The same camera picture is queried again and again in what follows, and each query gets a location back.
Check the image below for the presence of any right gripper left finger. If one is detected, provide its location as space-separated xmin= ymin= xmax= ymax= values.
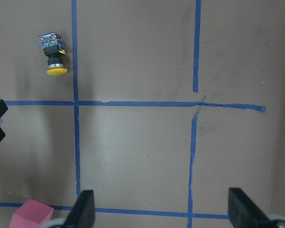
xmin=63 ymin=190 xmax=95 ymax=228

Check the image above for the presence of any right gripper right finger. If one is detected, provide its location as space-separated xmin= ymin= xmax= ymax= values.
xmin=228 ymin=188 xmax=275 ymax=228

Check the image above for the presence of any yellow push button switch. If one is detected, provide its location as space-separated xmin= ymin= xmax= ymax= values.
xmin=38 ymin=32 xmax=68 ymax=76

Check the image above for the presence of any pink cube centre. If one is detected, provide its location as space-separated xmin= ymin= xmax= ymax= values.
xmin=9 ymin=199 xmax=54 ymax=228

